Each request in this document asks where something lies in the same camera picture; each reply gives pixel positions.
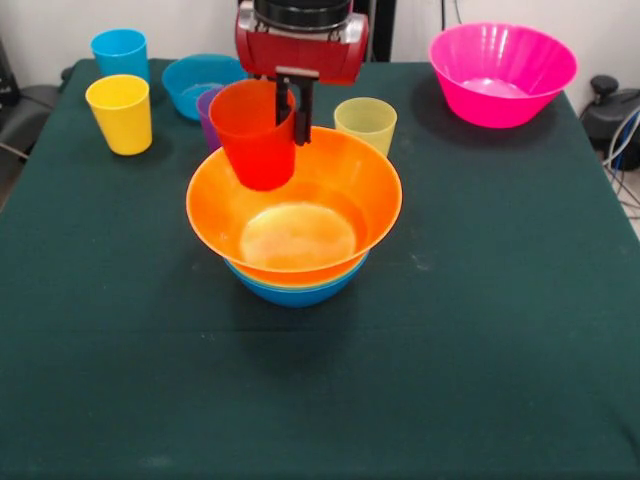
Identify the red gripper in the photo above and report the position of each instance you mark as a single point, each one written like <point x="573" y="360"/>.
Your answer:
<point x="300" y="55"/>

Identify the pink bowl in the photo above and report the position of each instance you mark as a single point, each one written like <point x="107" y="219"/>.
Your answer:
<point x="500" y="60"/>

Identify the large blue bowl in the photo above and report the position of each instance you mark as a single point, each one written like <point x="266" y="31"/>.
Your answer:
<point x="300" y="297"/>

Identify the purple cup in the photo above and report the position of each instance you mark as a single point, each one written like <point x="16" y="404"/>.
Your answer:
<point x="206" y="120"/>

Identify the small blue bowl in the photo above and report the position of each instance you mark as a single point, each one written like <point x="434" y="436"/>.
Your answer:
<point x="185" y="80"/>

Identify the pale translucent yellow cup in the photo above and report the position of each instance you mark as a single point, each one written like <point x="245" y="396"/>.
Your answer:
<point x="365" y="120"/>

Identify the orange bowl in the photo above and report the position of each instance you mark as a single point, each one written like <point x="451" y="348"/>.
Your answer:
<point x="310" y="200"/>

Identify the blue cup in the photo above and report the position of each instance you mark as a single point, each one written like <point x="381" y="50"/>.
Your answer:
<point x="120" y="55"/>

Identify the dark green tablecloth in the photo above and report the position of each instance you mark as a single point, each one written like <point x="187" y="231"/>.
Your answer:
<point x="150" y="375"/>

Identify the red cup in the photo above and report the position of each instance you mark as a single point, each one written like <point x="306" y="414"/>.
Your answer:
<point x="250" y="150"/>

